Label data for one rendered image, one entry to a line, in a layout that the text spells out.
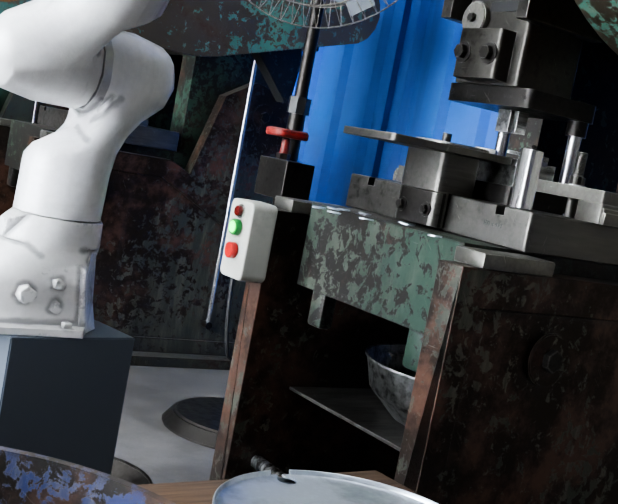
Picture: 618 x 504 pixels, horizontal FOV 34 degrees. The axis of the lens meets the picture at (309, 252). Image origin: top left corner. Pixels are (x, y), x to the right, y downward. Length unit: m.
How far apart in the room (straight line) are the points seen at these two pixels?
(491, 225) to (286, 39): 1.57
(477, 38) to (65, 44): 0.72
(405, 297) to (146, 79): 0.51
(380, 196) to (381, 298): 0.24
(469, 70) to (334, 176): 2.40
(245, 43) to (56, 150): 1.69
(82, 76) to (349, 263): 0.58
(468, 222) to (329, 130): 2.53
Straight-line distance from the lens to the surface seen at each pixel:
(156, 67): 1.35
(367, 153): 3.90
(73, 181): 1.30
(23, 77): 1.27
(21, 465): 0.79
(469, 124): 3.50
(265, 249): 1.73
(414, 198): 1.64
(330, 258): 1.70
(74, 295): 1.31
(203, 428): 2.49
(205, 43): 2.89
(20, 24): 1.27
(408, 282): 1.54
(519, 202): 1.53
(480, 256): 1.39
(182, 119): 3.19
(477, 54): 1.69
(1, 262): 1.29
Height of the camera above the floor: 0.74
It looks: 6 degrees down
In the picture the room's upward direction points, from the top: 11 degrees clockwise
